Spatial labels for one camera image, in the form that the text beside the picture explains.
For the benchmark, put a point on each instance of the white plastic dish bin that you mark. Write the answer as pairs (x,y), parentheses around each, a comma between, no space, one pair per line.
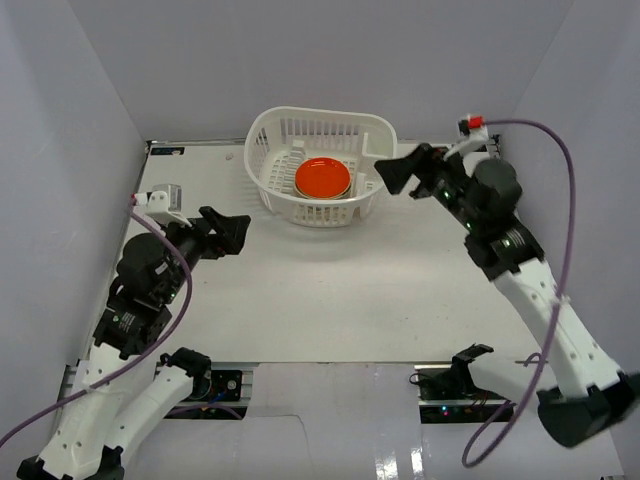
(282,138)

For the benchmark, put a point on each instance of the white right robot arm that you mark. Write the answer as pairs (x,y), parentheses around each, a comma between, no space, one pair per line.
(582,391)

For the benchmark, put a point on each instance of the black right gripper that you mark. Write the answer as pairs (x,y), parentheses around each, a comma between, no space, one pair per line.
(395,173)

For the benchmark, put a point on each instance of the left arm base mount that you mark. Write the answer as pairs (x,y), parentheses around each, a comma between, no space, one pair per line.
(219,397)

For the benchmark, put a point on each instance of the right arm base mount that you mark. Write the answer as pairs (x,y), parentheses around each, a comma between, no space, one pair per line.
(447,395)

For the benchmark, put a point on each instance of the orange round plate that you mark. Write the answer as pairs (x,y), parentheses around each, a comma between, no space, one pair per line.
(322,176)

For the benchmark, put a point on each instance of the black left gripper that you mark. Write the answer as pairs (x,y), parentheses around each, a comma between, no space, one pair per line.
(211,236)

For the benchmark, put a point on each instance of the beige round floral plate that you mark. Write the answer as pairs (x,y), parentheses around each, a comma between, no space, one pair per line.
(302,194)

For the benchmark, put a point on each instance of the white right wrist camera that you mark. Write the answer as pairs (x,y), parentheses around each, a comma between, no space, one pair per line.
(473,134)

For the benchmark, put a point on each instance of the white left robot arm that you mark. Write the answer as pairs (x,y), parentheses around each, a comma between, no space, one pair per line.
(126,387)

